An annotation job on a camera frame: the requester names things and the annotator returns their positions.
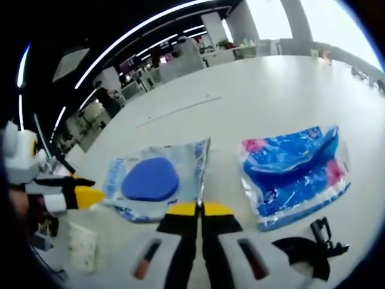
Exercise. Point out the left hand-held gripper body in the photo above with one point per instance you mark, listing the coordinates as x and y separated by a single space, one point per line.
22 156

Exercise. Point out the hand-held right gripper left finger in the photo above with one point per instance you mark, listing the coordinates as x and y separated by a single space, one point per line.
180 241

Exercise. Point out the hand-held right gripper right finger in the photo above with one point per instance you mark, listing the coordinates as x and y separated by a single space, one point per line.
219 241

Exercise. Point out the clear plastic bottle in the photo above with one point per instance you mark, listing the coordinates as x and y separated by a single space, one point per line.
81 247

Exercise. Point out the clear packet with blue pad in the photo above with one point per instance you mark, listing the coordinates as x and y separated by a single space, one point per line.
150 180

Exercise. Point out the blue plastic packet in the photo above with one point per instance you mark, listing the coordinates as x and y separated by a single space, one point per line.
288 168

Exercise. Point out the black metal stand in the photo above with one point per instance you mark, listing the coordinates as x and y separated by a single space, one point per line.
320 231

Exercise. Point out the ceiling air vent panel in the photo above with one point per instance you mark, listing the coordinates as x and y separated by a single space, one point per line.
70 64

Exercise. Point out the white table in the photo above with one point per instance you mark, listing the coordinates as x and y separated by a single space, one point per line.
255 99

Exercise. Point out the white office partition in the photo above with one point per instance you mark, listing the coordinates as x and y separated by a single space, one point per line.
180 69

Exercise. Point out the long ceiling light strip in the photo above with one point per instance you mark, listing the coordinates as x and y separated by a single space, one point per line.
126 34

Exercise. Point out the green potted plant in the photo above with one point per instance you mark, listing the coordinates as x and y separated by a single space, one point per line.
225 44

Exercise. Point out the small orange object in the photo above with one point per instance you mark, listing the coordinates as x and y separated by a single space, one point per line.
323 55

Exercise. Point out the small grey objects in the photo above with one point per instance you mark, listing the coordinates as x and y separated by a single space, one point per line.
367 78

